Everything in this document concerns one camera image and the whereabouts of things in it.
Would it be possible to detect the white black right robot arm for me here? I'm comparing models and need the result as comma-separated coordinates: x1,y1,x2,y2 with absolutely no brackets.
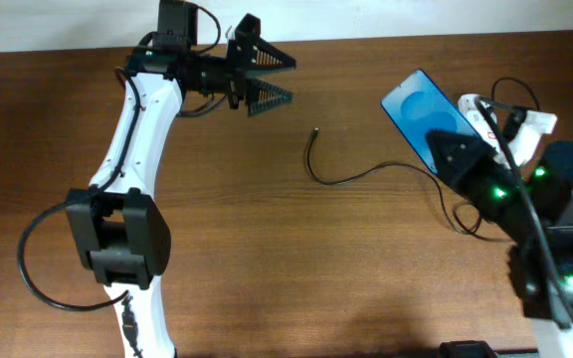
426,130,573,357

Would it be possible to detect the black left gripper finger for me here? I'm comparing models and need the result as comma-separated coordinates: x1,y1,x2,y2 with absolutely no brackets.
245,79,293,116
234,13,296,78

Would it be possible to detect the white power strip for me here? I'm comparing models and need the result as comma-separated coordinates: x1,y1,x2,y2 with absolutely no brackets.
458,93,500,152

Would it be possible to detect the black USB charging cable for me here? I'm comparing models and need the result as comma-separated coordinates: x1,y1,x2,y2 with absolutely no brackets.
305,77,541,244

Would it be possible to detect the blue Samsung smartphone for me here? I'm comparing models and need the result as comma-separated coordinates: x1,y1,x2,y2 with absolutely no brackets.
381,69,479,174

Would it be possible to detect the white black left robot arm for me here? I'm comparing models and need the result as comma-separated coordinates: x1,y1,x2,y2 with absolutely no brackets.
66,1,296,357

